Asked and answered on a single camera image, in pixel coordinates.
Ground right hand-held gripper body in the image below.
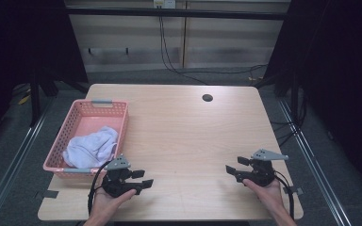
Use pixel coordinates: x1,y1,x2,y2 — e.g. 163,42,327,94
235,148,290,188

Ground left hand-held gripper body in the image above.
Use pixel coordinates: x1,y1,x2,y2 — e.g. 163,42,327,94
101,153,140,199

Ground light purple printed garment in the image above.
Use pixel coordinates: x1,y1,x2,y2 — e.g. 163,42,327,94
62,125,120,170

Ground pink perforated plastic basket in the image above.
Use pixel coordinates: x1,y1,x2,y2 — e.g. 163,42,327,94
42,99,130,180

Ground person's left hand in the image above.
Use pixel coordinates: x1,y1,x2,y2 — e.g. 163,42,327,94
89,187,138,221

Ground person's right hand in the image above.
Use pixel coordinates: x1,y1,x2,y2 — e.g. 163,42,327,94
242,178,286,215

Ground grey tape strip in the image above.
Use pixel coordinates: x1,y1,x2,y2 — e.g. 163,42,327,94
282,186,304,196
35,189,59,201

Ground black metal stand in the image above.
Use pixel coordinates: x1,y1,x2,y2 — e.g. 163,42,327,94
29,72,41,128
290,72,300,124

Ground small yellow object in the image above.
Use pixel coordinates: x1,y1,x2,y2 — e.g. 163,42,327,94
18,93,32,105

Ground black curtain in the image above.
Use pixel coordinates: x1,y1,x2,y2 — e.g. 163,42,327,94
0,0,89,152
263,0,362,202

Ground black horizontal metal bar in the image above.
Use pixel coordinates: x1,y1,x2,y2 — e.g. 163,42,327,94
65,8,288,22

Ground left hand-held gripper black cable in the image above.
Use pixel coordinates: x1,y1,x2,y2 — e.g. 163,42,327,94
87,159,112,216

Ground hand-held gripper black cable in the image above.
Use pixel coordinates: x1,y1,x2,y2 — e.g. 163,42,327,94
272,170,296,220
87,159,112,216

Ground right hand-held gripper black cable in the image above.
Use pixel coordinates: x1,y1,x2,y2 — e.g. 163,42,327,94
272,170,296,220

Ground black floor cables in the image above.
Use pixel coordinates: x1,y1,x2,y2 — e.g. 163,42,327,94
270,119,300,148

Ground metal floor rail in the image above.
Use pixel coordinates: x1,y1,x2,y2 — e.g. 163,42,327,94
0,103,53,226
277,98,353,226

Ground long black wall cable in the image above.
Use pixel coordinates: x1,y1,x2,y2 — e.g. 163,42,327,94
158,8,268,86

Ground white wall outlet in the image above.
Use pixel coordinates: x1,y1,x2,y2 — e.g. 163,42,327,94
153,0,177,9

